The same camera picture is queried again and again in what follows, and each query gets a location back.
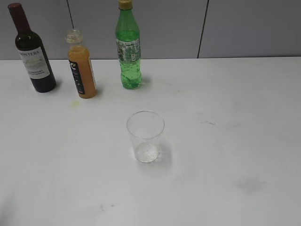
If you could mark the dark red wine bottle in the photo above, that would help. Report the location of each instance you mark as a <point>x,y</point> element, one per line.
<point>31,51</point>

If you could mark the green plastic soda bottle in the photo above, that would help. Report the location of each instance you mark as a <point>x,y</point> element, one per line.
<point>127,34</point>

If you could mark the transparent plastic cup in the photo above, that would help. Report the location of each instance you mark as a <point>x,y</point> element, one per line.
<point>145,129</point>

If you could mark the NFC orange juice bottle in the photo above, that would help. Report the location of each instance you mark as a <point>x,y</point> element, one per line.
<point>80,64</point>

